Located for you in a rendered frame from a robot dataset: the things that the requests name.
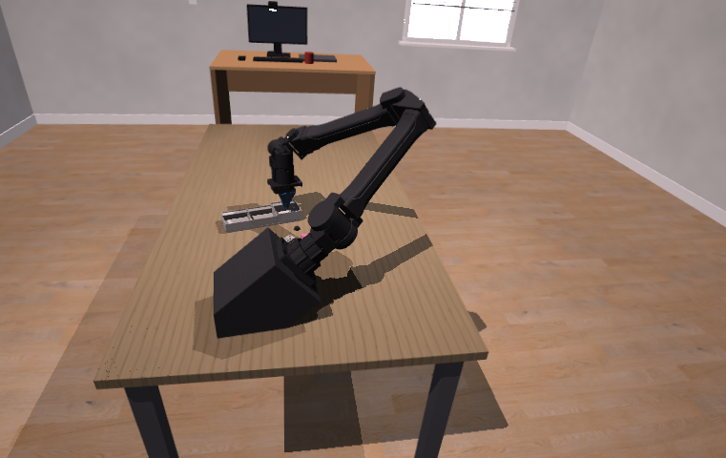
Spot dark grey rack of three bins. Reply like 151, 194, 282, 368
221, 199, 301, 233

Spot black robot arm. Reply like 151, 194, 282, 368
268, 87, 437, 287

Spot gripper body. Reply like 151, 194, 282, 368
267, 167, 302, 194

